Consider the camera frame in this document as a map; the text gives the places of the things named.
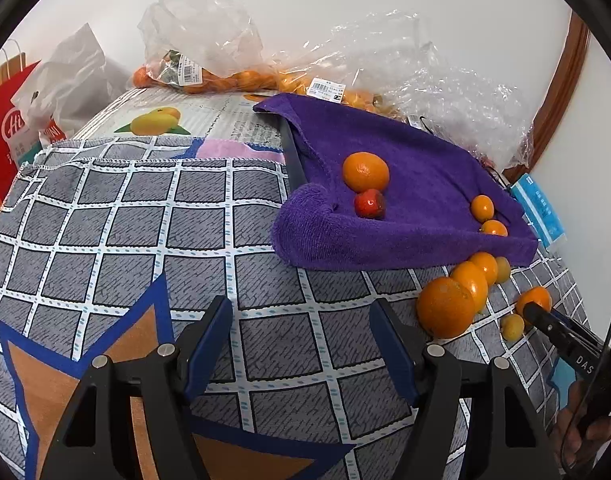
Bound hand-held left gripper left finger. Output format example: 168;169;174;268
38;295;233;480

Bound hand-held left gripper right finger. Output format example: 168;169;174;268
369;297;561;480

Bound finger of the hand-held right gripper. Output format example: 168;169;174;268
523;302;603;378
552;311;606;351

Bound large orange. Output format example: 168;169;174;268
416;276;477;339

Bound small red fruit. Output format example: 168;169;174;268
354;188;387;219

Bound person's right hand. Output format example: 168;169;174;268
553;380;611;476

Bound blue tissue pack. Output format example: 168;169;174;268
508;172;569;253

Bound grey plaid star cloth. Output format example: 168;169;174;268
0;137;606;480

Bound purple towel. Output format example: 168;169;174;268
252;92;539;271

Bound black clips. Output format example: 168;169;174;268
478;157;511;188

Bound white fruit-print mat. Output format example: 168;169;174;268
72;87;296;153

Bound clear bag of yellowish fruit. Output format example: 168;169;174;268
383;45;536;171

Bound red paper bag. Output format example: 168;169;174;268
0;40;43;206

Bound white plastic bag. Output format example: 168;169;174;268
10;22;131;161

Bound clear bag of leafy oranges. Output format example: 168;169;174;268
132;0;266;96

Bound brown wooden door frame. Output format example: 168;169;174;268
503;10;591;181

